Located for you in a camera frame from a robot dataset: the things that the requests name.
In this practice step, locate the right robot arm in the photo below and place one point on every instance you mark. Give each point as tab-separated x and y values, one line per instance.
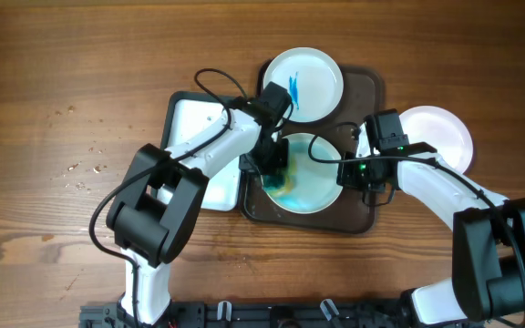
488	230

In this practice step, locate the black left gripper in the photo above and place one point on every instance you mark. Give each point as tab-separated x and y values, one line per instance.
283	150

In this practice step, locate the white plate blue streak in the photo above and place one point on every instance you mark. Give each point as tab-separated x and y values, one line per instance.
312	78

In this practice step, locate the pinkish white plate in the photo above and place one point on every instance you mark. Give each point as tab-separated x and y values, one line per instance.
443	131

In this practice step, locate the black tray with white liner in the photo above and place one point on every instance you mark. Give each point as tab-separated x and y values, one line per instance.
189	114

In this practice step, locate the brown plastic tray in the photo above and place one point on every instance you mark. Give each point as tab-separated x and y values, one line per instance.
364	94

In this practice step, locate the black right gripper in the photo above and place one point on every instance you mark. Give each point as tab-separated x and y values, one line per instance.
351	174

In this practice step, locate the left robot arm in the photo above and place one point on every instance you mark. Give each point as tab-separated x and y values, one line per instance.
155	208

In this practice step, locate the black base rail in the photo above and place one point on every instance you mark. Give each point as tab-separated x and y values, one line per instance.
379	313

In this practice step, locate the white plate blue smear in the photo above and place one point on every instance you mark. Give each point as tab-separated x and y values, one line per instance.
315	186

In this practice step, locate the green yellow sponge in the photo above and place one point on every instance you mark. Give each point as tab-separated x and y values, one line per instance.
282	182

